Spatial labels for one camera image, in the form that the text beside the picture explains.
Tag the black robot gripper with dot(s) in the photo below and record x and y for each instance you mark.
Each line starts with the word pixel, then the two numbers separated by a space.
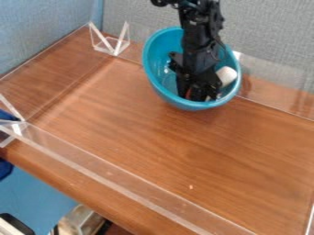
pixel 191 62

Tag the brown white toy mushroom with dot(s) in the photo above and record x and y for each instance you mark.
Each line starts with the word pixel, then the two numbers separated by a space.
pixel 225 74

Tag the blue ceramic bowl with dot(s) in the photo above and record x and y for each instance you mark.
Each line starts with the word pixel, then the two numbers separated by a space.
pixel 165 41

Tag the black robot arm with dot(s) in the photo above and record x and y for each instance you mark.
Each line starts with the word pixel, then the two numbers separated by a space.
pixel 201 21

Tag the clear acrylic back barrier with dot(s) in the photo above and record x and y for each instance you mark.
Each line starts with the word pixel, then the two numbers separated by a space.
pixel 274 94

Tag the clear acrylic barrier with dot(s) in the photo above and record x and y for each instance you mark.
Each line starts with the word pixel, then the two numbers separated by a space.
pixel 127 184
pixel 274 94

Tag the clear acrylic front barrier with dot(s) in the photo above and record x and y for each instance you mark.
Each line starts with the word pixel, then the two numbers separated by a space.
pixel 127 184

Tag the black white object bottom left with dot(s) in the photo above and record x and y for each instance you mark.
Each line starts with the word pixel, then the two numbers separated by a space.
pixel 12 227

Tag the clear acrylic corner bracket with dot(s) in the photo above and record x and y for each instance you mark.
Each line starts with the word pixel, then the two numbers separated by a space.
pixel 109 44

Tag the clear acrylic left bracket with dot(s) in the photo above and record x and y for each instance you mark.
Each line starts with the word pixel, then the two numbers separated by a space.
pixel 11 122

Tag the grey metal frame below table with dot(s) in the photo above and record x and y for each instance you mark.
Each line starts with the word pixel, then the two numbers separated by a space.
pixel 82 221

